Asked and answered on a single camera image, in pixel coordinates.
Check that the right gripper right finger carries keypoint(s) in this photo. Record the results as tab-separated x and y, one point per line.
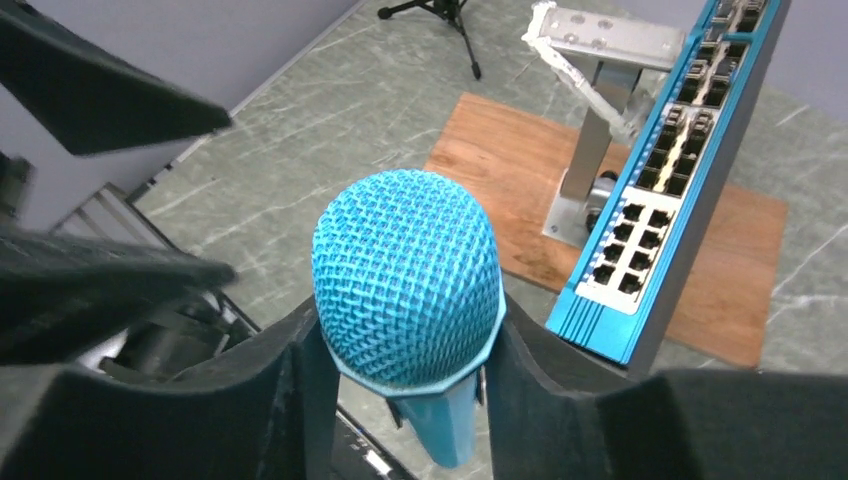
556	414

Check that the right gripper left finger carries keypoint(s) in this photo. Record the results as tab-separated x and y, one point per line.
264	409

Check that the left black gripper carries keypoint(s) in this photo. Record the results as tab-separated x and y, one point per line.
101	289

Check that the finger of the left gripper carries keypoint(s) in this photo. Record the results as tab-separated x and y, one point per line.
89	100

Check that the blue microphone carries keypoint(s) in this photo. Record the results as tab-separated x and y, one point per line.
410	297

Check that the blue black network switch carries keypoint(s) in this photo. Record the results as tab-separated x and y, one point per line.
618	301

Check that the metal bracket holder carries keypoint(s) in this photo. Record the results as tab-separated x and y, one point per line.
600	58

